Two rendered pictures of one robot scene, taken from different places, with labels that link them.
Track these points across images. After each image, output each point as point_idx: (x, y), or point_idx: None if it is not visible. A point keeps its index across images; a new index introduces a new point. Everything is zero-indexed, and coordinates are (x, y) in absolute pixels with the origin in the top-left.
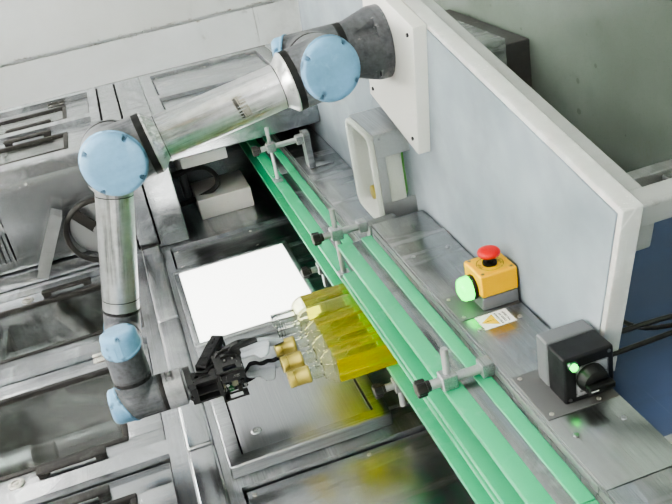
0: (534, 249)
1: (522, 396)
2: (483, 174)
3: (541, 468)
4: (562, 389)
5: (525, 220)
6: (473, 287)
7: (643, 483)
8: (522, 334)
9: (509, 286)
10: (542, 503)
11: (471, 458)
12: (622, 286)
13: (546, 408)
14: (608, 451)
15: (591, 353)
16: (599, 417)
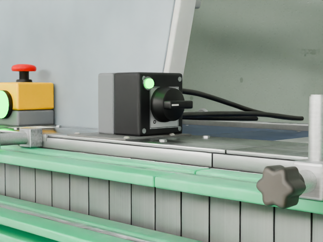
0: (78, 45)
1: (84, 139)
2: (17, 8)
3: (130, 166)
4: (134, 116)
5: (68, 19)
6: (7, 98)
7: (261, 147)
8: (66, 129)
9: (45, 103)
10: (148, 172)
11: (18, 223)
12: (187, 15)
13: (118, 137)
14: (206, 143)
15: (164, 74)
16: (180, 138)
